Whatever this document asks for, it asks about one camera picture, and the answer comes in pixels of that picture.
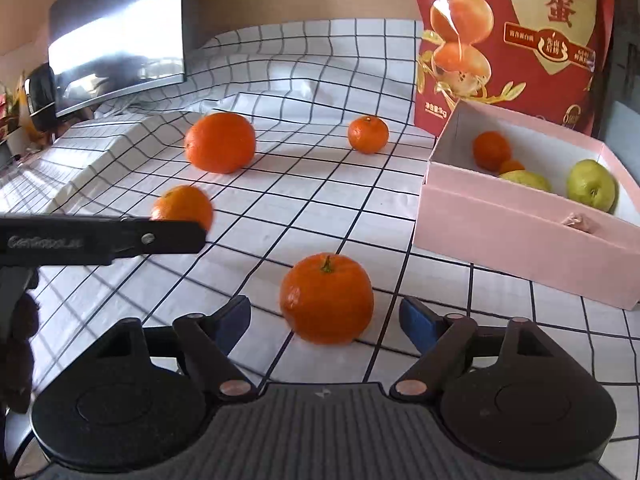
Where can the black computer monitor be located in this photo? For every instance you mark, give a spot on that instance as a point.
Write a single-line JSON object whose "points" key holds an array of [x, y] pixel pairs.
{"points": [[115, 35]]}

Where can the black rounded device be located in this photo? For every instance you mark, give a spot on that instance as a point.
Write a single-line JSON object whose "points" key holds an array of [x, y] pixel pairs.
{"points": [[41, 95]]}

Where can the person's left hand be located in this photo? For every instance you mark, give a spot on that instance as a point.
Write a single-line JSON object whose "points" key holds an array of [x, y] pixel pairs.
{"points": [[20, 360]]}

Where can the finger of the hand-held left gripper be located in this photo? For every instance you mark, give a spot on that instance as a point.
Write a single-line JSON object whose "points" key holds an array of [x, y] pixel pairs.
{"points": [[170, 237]]}

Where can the yellow red packets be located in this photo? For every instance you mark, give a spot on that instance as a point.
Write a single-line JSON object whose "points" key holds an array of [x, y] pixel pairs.
{"points": [[10, 110]]}

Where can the pink cardboard box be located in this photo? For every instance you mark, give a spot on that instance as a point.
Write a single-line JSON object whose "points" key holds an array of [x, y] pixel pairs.
{"points": [[500, 230]]}

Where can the green pear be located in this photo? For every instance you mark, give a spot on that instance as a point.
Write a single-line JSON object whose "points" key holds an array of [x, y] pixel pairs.
{"points": [[590, 185], [525, 181]]}

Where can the mandarin orange with stem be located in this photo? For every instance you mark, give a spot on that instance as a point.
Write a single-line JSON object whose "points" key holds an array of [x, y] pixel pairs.
{"points": [[325, 305]]}

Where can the small mandarin orange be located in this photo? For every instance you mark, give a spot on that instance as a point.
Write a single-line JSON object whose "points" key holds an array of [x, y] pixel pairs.
{"points": [[511, 166]]}

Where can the white black checkered cloth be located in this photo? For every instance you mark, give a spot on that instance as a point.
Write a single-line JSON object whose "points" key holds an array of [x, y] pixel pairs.
{"points": [[310, 200]]}

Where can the black computer case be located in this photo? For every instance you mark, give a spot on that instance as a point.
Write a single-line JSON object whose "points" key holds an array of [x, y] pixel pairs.
{"points": [[625, 60]]}

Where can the large orange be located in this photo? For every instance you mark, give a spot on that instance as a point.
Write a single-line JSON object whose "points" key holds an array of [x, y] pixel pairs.
{"points": [[220, 142]]}

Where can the red snack bag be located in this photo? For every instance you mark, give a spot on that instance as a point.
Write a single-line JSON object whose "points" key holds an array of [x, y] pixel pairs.
{"points": [[525, 75]]}

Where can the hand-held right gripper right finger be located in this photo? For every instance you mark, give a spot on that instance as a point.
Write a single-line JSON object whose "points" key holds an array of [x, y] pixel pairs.
{"points": [[417, 325]]}

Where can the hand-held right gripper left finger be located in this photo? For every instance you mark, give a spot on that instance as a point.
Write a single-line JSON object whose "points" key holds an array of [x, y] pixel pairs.
{"points": [[235, 320]]}

